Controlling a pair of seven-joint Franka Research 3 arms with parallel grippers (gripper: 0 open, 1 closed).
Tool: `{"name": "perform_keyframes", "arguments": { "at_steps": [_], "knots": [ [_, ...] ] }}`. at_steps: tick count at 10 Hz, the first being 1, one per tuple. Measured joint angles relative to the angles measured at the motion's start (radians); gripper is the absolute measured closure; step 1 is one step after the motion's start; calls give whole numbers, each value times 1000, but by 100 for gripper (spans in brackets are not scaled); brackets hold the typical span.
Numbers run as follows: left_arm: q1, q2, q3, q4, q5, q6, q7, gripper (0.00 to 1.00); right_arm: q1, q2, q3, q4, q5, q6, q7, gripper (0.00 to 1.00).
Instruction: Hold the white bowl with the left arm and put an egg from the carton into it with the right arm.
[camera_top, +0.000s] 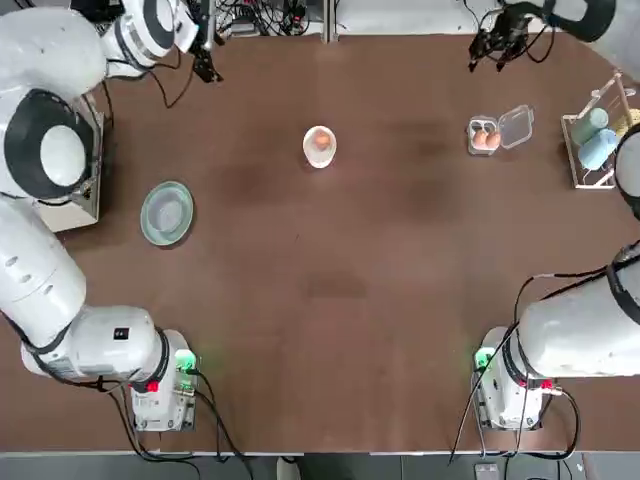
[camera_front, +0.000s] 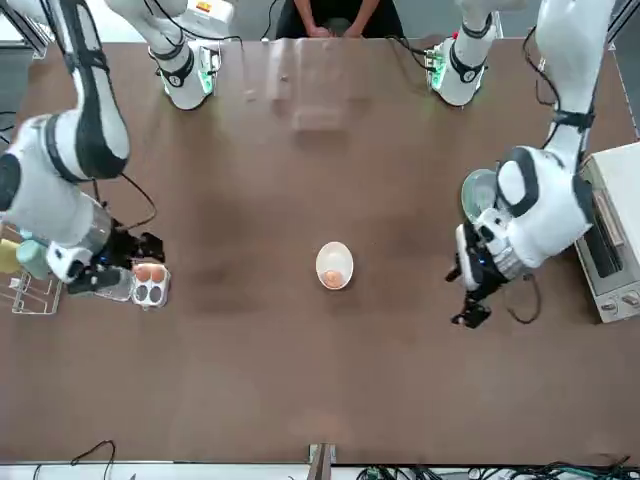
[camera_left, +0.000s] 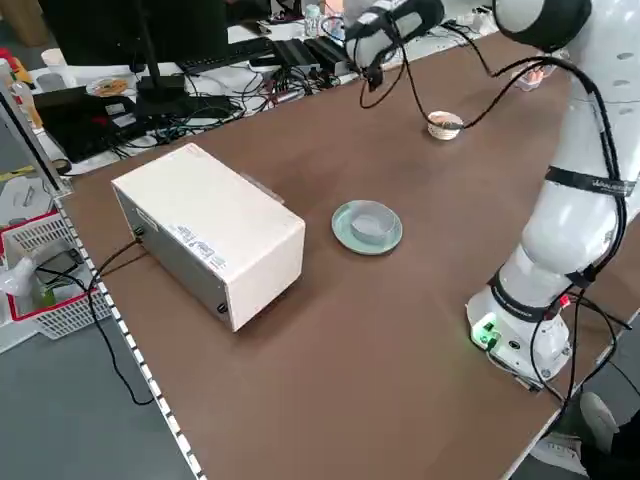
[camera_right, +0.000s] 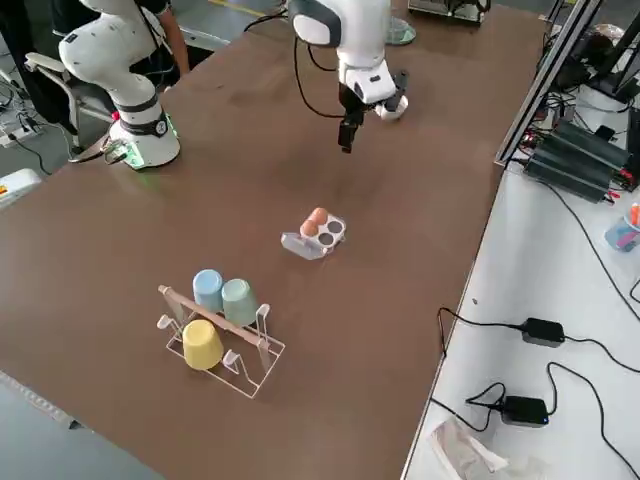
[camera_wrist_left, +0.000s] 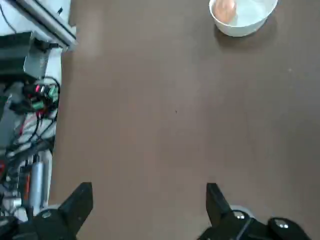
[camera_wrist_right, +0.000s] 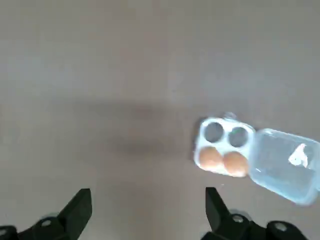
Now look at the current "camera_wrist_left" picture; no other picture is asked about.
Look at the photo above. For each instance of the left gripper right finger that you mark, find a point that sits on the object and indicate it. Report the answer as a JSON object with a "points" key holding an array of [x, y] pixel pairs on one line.
{"points": [[225, 220]]}

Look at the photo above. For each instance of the aluminium frame post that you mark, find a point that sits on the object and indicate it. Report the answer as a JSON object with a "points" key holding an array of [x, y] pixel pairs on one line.
{"points": [[50, 27]]}

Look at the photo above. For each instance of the silver cylinder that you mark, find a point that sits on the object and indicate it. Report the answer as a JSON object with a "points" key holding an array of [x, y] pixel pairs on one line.
{"points": [[37, 182]]}

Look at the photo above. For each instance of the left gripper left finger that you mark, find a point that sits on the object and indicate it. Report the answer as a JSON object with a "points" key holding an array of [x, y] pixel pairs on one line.
{"points": [[75, 212]]}

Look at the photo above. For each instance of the brown egg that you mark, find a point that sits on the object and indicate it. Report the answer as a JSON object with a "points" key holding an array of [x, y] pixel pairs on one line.
{"points": [[225, 11]]}

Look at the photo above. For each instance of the black ribbed box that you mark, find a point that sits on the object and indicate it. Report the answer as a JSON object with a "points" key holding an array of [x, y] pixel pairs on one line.
{"points": [[12, 55]]}

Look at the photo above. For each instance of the white bowl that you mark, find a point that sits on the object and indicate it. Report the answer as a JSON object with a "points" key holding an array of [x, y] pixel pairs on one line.
{"points": [[250, 25]]}

